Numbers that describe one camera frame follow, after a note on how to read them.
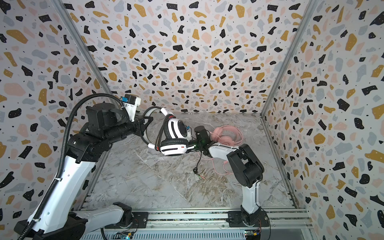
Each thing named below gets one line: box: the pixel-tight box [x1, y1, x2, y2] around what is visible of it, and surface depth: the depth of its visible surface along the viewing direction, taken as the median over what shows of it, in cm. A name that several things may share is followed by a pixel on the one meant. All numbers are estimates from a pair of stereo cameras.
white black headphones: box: [142, 105, 195, 156], surface depth 52 cm
